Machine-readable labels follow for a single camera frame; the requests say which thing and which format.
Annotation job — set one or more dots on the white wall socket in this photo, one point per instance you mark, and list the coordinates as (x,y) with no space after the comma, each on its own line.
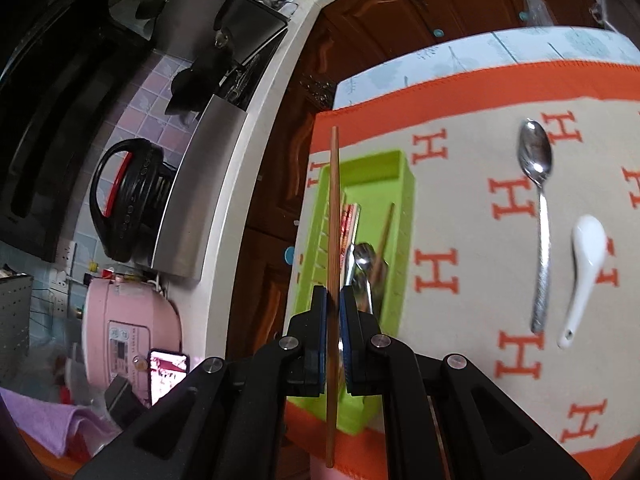
(59,292)
(65,255)

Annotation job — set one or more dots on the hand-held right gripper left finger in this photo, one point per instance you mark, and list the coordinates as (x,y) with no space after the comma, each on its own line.
(320,340)

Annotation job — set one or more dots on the smartphone with lit screen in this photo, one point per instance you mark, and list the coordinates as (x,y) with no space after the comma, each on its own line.
(167,375)

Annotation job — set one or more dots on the clear hanging plastic bag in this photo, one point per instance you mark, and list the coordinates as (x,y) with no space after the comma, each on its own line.
(532,0)

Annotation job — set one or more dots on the large metal spoon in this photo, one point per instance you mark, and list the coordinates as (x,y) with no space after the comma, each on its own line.
(535,152)

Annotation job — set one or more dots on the black gas stove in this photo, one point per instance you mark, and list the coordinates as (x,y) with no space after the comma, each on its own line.
(255,70)

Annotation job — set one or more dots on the pink rice cooker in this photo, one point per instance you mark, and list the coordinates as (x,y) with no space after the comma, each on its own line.
(130,310)

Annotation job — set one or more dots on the orange beige printed cloth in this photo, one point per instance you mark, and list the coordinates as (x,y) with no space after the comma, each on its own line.
(475,240)

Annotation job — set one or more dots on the brown wooden kitchen cabinets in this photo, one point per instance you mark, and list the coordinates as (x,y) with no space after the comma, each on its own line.
(360,35)

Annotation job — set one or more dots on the low stainless steel stove guard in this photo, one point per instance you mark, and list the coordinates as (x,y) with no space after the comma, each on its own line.
(200,185)

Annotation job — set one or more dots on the green plastic utensil tray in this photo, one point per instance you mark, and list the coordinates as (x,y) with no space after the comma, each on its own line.
(370,190)

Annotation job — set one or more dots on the white ceramic spoon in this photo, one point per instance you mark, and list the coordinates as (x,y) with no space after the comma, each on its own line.
(587,245)

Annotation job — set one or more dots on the purple cloth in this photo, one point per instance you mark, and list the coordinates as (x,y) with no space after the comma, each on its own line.
(40,420)

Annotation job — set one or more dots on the black range hood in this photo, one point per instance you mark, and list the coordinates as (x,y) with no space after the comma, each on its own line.
(50,85)

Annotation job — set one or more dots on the black wok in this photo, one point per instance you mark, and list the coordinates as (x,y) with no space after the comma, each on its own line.
(195,85)

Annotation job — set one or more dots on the pale blue floral tablecloth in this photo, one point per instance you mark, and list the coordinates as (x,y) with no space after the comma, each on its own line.
(500,47)

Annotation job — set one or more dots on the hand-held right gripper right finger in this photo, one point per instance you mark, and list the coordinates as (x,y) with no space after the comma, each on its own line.
(347,340)

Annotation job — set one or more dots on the red white patterned chopstick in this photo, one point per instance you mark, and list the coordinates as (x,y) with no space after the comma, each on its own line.
(350,225)

